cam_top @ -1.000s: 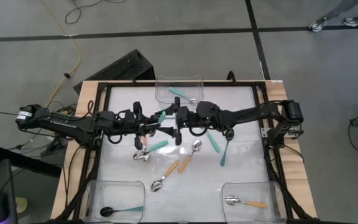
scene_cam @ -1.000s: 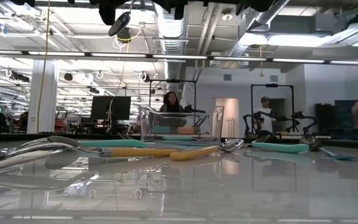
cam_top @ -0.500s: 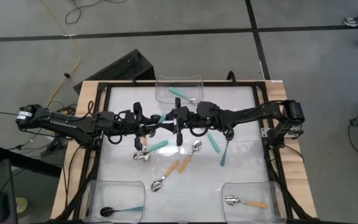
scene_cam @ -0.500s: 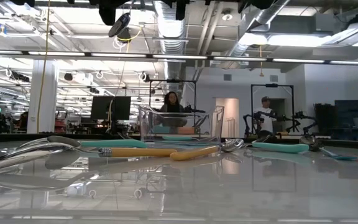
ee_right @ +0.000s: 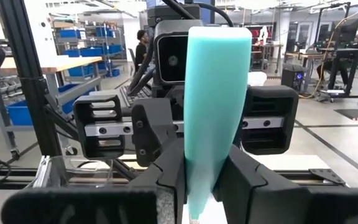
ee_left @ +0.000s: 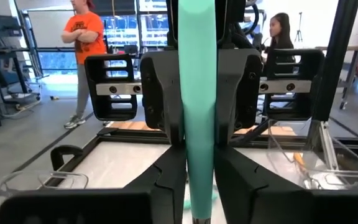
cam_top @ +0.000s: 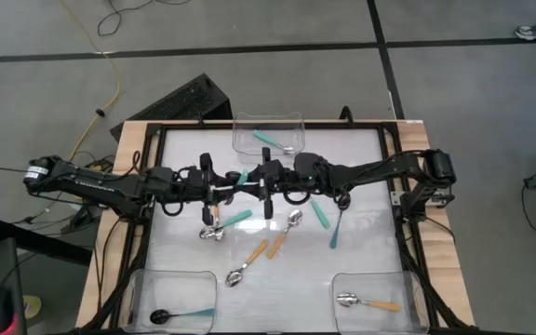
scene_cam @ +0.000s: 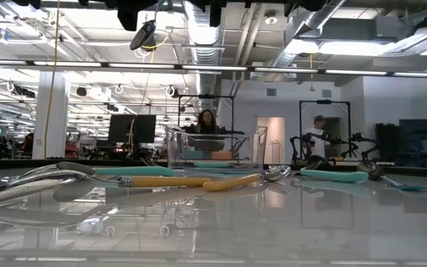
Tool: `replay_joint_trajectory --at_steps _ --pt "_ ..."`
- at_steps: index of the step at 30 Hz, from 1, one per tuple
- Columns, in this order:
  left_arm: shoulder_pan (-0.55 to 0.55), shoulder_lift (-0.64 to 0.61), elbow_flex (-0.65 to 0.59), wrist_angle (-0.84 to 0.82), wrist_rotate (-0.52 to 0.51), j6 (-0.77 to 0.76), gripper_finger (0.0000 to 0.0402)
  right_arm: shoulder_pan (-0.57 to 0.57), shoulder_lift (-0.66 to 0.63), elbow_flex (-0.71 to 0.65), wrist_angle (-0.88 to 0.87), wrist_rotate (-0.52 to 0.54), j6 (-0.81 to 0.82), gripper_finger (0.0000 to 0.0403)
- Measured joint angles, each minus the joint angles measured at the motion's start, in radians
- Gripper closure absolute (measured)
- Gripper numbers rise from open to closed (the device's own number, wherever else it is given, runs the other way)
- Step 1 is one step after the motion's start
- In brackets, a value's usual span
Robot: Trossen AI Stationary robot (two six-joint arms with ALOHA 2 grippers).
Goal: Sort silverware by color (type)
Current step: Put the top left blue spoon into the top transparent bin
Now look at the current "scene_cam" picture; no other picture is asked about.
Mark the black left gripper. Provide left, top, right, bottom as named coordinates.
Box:
left=104, top=0, right=228, bottom=33

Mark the silver spoon with teal handle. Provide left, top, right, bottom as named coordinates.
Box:
left=19, top=162, right=176, bottom=179
left=291, top=165, right=370, bottom=184
left=193, top=161, right=230, bottom=168

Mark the silver spoon with orange handle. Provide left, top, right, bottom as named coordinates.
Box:
left=202, top=164, right=293, bottom=193
left=0, top=172, right=214, bottom=207
left=56, top=161, right=99, bottom=177

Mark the long white light strip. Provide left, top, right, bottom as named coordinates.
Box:
left=0, top=58, right=427, bottom=79

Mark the black computer monitor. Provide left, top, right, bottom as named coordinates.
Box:
left=107, top=113, right=157, bottom=145

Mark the white building column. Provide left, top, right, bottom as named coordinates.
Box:
left=31, top=70, right=72, bottom=160

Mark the person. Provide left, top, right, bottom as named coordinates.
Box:
left=185, top=109, right=226, bottom=160
left=20, top=133, right=35, bottom=153
left=302, top=114, right=329, bottom=159

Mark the clear plastic bin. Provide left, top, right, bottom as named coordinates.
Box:
left=164, top=124, right=269, bottom=172

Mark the red cart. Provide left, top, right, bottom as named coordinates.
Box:
left=64, top=140, right=82, bottom=159

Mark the black equipment workstation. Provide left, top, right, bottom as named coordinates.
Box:
left=374, top=118, right=427, bottom=168

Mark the yellow cable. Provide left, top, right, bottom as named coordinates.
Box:
left=127, top=32, right=171, bottom=156
left=42, top=0, right=62, bottom=159

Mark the silver ventilation duct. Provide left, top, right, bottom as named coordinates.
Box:
left=182, top=0, right=226, bottom=108

